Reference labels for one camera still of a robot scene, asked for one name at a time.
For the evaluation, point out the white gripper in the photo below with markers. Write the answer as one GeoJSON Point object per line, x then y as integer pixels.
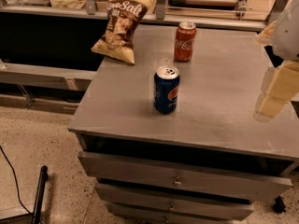
{"type": "Point", "coordinates": [288, 36]}

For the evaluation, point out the blue pepsi can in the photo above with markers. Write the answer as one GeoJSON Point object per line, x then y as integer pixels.
{"type": "Point", "coordinates": [166, 84]}

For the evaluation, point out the red coca-cola can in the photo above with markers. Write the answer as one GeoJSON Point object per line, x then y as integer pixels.
{"type": "Point", "coordinates": [184, 41]}

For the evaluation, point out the grey drawer cabinet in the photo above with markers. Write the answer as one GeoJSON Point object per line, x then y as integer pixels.
{"type": "Point", "coordinates": [213, 125]}

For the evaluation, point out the top grey drawer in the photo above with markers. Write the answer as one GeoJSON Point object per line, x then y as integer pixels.
{"type": "Point", "coordinates": [186, 177]}

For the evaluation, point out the grey drawer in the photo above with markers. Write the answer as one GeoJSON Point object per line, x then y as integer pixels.
{"type": "Point", "coordinates": [186, 177]}
{"type": "Point", "coordinates": [159, 216]}
{"type": "Point", "coordinates": [173, 203]}

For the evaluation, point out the black caster wheel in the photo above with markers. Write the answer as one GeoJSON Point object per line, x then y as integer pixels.
{"type": "Point", "coordinates": [279, 206]}

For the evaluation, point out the sea salt chips bag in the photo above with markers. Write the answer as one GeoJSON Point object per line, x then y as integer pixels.
{"type": "Point", "coordinates": [123, 18]}

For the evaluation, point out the middle grey drawer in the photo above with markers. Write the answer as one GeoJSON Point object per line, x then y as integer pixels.
{"type": "Point", "coordinates": [173, 203]}

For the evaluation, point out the bottom grey drawer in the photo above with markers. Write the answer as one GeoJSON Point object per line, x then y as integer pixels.
{"type": "Point", "coordinates": [159, 216]}

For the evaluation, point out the grey low shelf beam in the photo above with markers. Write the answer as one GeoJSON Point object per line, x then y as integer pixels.
{"type": "Point", "coordinates": [43, 88]}

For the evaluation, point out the black pole on floor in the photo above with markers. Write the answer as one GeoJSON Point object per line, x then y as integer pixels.
{"type": "Point", "coordinates": [43, 177]}

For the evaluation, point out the grey metal rail frame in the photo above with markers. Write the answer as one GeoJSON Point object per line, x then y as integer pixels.
{"type": "Point", "coordinates": [227, 14]}

